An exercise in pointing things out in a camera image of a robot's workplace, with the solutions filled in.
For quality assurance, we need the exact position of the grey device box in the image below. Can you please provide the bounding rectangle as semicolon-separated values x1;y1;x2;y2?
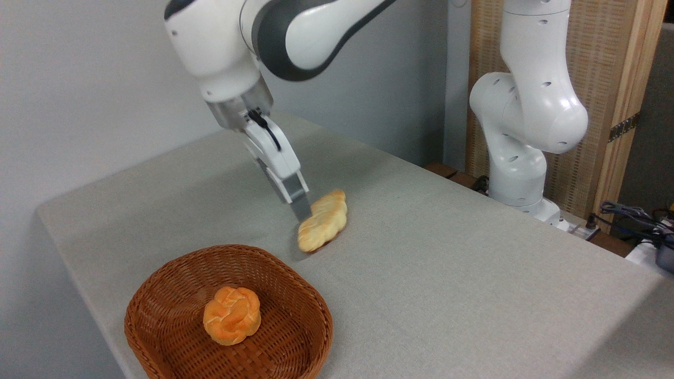
655;235;674;274

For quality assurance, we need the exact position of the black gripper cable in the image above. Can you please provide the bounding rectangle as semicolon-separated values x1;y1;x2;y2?
247;108;282;152

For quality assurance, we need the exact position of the metal screen hinge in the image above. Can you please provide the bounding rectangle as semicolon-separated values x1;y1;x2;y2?
608;112;641;143

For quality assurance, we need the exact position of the bundle of dark cables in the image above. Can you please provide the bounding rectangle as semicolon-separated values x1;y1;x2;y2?
599;201;674;244

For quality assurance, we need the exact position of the long braided bread loaf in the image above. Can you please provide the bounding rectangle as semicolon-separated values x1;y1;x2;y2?
298;189;349;253

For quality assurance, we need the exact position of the brown woven wicker basket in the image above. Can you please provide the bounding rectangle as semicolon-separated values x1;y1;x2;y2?
124;244;334;379

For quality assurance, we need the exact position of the grey tablecloth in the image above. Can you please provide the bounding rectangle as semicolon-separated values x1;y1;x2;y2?
36;112;674;379

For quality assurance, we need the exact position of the round knotted bread roll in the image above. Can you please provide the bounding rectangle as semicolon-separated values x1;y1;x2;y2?
203;286;262;346

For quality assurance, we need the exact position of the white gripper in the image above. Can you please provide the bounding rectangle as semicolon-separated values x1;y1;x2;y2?
243;115;313;222

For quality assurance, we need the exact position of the wooden framed woven screen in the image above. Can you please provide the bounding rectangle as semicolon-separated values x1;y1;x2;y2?
465;0;669;233

